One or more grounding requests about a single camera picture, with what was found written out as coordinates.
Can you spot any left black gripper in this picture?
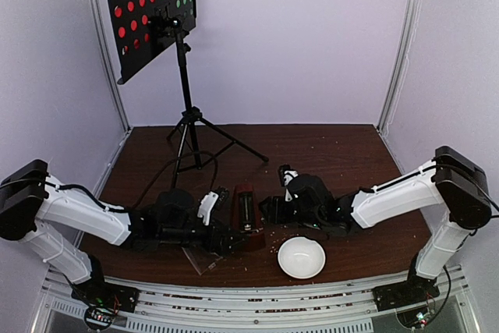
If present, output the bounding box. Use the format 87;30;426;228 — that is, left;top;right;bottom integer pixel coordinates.
159;216;250;257

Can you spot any red wooden metronome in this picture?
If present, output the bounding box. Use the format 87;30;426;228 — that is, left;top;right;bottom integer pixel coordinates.
231;183;266;252

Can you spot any clear plastic metronome cover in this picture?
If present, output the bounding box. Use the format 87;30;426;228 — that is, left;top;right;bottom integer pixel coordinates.
182;246;223;275

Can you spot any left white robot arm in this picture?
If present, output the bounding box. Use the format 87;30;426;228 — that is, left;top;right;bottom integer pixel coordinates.
1;159;248;305

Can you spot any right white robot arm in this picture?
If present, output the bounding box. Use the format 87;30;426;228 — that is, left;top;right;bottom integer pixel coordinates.
258;146;498;303

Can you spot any white ceramic bowl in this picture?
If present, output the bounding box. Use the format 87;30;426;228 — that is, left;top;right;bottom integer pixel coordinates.
277;236;327;279

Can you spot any black perforated music stand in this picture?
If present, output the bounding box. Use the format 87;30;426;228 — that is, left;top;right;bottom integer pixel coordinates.
108;0;269;186

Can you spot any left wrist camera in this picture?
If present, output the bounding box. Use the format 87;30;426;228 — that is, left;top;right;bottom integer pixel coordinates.
197;186;229;226

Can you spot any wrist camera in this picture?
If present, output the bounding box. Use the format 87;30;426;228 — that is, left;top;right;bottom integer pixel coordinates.
278;165;299;202
197;186;229;226

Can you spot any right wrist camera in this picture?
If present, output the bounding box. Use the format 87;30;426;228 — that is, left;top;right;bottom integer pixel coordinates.
278;165;299;202

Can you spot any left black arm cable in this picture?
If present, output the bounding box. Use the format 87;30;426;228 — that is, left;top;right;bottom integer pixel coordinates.
134;148;219;209

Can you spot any aluminium front rail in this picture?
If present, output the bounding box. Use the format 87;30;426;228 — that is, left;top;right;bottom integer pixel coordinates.
38;266;480;333

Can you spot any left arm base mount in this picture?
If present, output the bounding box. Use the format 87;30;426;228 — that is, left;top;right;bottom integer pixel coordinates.
69;255;140;331

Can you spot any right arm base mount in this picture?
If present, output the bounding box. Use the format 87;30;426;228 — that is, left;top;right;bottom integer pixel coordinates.
373;282;440;330

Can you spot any right aluminium frame post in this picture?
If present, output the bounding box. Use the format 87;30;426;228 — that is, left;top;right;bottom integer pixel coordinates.
377;0;421;136

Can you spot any aluminium frame post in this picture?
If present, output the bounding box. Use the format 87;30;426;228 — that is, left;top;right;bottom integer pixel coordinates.
377;0;421;136
89;0;131;133

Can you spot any left aluminium frame post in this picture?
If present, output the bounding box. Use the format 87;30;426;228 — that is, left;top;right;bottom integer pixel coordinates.
89;0;131;133

